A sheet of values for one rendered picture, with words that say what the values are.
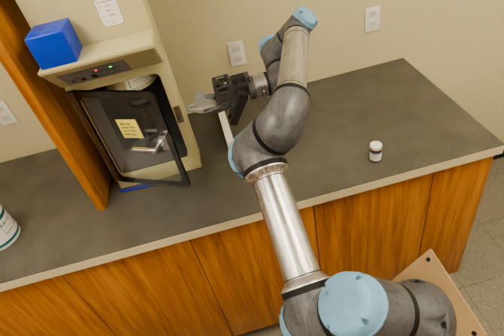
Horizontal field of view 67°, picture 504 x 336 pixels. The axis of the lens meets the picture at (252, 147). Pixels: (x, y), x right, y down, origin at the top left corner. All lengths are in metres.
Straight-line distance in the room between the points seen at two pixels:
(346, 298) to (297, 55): 0.60
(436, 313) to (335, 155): 0.75
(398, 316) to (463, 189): 0.97
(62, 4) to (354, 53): 1.27
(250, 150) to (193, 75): 0.90
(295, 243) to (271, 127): 0.26
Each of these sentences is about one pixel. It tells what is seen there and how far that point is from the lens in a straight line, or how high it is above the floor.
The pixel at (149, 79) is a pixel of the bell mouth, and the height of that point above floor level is 1.33.
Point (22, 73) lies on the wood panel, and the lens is 1.25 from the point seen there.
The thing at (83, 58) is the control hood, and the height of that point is 1.51.
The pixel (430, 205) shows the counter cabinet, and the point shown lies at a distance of 1.66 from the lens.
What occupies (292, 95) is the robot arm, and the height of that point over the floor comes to 1.43.
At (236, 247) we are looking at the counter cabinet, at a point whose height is 0.75.
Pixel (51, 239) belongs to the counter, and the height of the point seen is 0.94.
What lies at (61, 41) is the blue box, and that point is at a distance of 1.15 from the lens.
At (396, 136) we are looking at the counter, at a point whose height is 0.94.
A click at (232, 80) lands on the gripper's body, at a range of 1.15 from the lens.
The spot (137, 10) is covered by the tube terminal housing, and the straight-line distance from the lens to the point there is 1.21.
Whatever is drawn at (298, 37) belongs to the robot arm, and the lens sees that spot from 1.10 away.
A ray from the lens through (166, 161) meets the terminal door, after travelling 1.31.
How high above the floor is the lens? 1.92
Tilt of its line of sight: 39 degrees down
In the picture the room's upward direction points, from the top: 13 degrees counter-clockwise
